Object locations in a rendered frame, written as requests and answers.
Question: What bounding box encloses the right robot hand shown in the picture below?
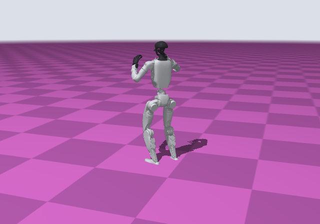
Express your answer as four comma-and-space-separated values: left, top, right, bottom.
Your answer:
153, 49, 168, 59

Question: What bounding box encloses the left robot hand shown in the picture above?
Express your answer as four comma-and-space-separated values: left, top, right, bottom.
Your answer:
132, 55, 142, 68

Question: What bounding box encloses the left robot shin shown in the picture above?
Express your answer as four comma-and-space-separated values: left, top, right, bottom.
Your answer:
143, 130, 158, 163

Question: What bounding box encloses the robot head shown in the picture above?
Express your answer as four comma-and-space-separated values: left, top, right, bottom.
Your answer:
154, 41, 168, 61

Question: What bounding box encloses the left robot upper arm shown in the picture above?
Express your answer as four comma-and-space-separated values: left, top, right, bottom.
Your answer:
133, 61, 155, 83

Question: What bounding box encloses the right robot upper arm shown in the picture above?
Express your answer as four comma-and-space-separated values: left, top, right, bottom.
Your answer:
171, 59, 181, 72

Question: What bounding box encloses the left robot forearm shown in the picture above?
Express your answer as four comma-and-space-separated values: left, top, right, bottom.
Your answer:
131, 64, 138, 80

